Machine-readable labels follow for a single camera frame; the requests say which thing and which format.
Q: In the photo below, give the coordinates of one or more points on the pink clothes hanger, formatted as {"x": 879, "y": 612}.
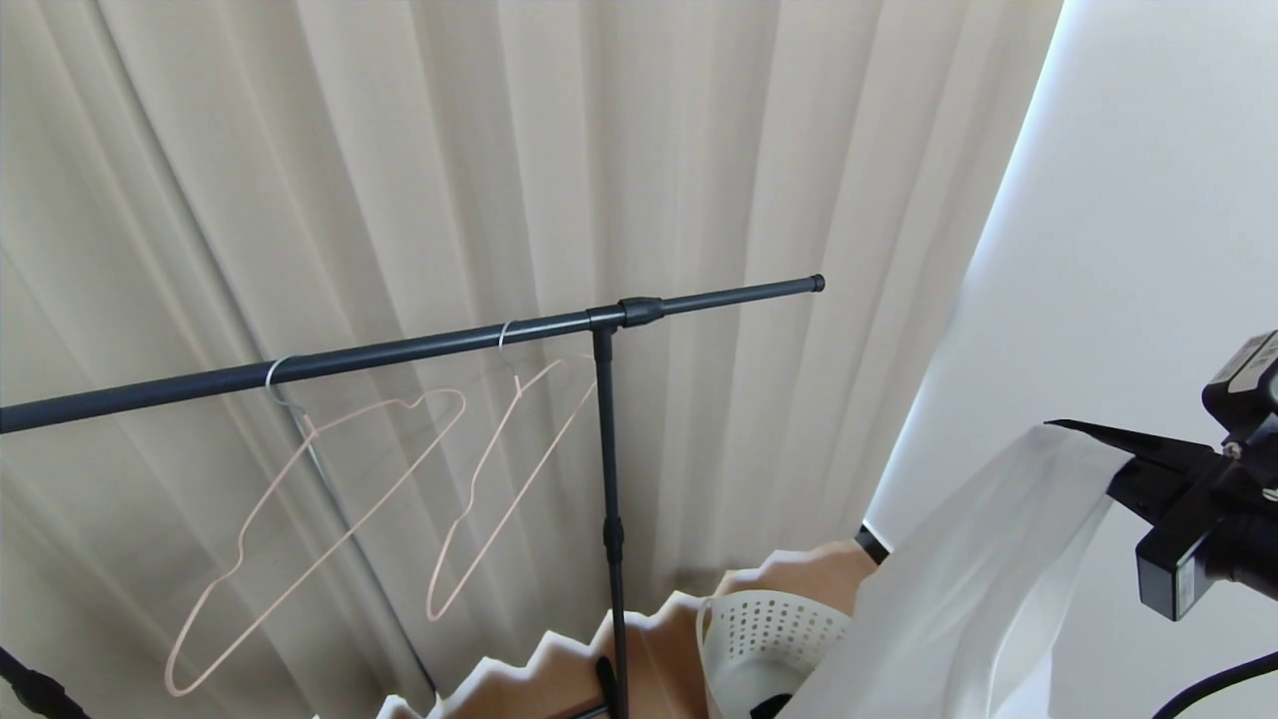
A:
{"x": 509, "y": 509}
{"x": 329, "y": 559}

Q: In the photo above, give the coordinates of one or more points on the black clothes rack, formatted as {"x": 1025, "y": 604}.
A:
{"x": 399, "y": 351}

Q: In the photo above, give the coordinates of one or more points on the white laundry basket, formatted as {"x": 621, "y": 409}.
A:
{"x": 769, "y": 629}

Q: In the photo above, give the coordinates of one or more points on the beige curtain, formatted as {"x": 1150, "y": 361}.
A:
{"x": 699, "y": 150}

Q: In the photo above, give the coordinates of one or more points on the white printed t-shirt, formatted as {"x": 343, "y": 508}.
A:
{"x": 978, "y": 579}

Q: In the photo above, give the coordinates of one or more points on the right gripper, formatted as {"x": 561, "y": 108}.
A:
{"x": 1198, "y": 559}

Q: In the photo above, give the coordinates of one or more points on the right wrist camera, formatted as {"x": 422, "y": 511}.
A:
{"x": 1243, "y": 384}

